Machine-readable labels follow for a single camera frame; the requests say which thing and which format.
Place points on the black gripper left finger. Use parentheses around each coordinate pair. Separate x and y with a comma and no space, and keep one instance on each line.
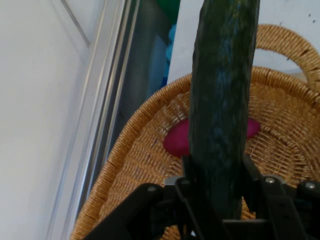
(140,207)

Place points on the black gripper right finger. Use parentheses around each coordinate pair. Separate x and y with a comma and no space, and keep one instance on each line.
(277,200)

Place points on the dark green cucumber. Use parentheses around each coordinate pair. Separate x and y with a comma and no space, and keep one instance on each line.
(222,100)

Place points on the woven wicker basket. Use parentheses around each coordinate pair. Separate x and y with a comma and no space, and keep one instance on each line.
(140,155)

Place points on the magenta oval vegetable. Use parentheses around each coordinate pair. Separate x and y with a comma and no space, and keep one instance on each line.
(176,141)

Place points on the white panel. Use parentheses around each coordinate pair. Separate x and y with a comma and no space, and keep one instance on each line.
(32,112)

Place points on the blue plastic object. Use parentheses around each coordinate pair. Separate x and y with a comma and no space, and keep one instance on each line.
(169,50)

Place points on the green object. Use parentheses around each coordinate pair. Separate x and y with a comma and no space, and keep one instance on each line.
(170,10)

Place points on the aluminium frame rail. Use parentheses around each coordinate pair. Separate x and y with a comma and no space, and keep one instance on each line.
(105,100)

